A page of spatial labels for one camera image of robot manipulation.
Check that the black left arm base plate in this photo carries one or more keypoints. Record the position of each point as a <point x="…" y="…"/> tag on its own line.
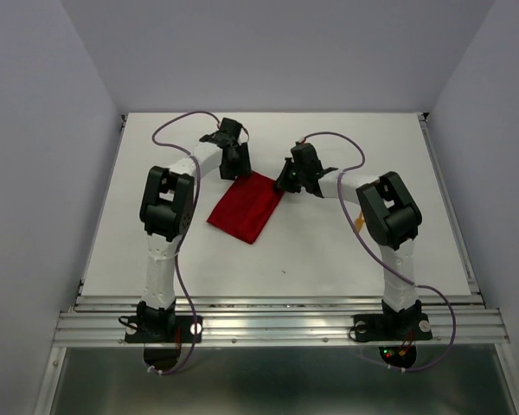
<point x="183" y="330"/>

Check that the orange plastic fork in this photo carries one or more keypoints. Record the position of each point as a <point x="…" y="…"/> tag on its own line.
<point x="359" y="222"/>

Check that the aluminium rail frame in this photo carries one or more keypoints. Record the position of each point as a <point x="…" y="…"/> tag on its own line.
<point x="480" y="374"/>

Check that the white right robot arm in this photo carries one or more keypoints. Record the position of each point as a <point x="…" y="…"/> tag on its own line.
<point x="390" y="214"/>

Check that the red cloth napkin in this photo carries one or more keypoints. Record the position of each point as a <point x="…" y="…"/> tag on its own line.
<point x="246" y="207"/>

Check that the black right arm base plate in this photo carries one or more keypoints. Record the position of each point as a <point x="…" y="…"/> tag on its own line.
<point x="386" y="328"/>

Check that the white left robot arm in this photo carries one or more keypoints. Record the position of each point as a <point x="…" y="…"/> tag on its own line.
<point x="168" y="205"/>

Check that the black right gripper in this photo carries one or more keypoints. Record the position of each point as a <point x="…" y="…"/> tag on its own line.
<point x="281" y="181"/>

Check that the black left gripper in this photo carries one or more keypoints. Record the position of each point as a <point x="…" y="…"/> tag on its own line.
<point x="244" y="167"/>

